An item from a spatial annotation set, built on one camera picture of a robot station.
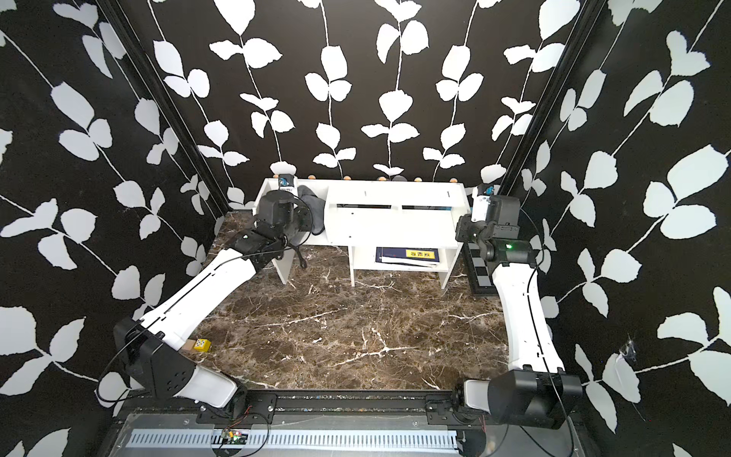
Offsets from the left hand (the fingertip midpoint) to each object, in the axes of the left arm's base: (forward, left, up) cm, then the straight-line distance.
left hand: (306, 200), depth 77 cm
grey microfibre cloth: (-4, -3, +1) cm, 5 cm away
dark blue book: (-7, -34, -19) cm, 40 cm away
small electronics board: (-50, +19, -34) cm, 64 cm away
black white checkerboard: (-6, -56, -30) cm, 64 cm away
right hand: (-5, -42, -1) cm, 42 cm away
